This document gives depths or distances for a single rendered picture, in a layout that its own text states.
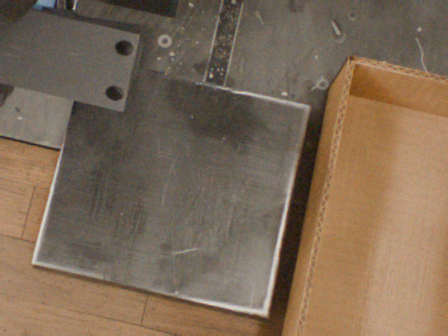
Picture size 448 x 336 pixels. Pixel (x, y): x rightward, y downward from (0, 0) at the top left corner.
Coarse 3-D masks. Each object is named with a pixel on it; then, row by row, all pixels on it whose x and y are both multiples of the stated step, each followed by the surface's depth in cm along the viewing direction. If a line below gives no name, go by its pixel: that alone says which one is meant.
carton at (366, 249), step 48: (336, 96) 77; (384, 96) 80; (432, 96) 78; (336, 144) 73; (384, 144) 80; (432, 144) 81; (336, 192) 79; (384, 192) 79; (432, 192) 80; (336, 240) 78; (384, 240) 79; (432, 240) 79; (336, 288) 77; (384, 288) 78; (432, 288) 78
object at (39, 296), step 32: (0, 160) 79; (32, 160) 79; (0, 192) 79; (32, 192) 79; (0, 224) 78; (32, 224) 78; (288, 224) 79; (0, 256) 77; (32, 256) 77; (288, 256) 78; (0, 288) 77; (32, 288) 77; (64, 288) 77; (96, 288) 77; (288, 288) 78; (0, 320) 76; (32, 320) 76; (64, 320) 76; (96, 320) 77; (128, 320) 77; (160, 320) 77; (192, 320) 77; (224, 320) 77
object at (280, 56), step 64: (192, 0) 83; (256, 0) 83; (320, 0) 84; (384, 0) 84; (192, 64) 82; (256, 64) 82; (320, 64) 82; (0, 128) 80; (64, 128) 80; (320, 128) 81
